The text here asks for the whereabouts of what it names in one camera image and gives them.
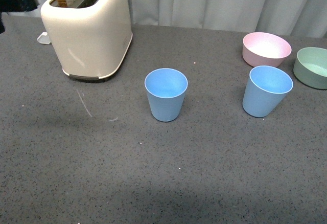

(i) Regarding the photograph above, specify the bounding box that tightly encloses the green bowl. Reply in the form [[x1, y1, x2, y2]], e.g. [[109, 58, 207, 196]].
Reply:
[[293, 47, 326, 89]]

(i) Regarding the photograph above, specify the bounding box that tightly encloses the small clear plastic piece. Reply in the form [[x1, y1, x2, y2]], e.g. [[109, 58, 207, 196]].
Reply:
[[37, 32, 51, 44]]

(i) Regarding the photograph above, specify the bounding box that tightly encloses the cream white toaster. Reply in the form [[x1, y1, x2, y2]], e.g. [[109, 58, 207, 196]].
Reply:
[[40, 0, 133, 80]]

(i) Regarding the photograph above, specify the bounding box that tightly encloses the pink bowl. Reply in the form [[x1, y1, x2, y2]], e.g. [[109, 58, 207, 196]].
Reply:
[[242, 32, 292, 67]]

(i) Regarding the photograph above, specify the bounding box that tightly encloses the blue cup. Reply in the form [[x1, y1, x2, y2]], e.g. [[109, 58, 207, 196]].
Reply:
[[145, 68, 189, 122], [242, 65, 293, 118]]

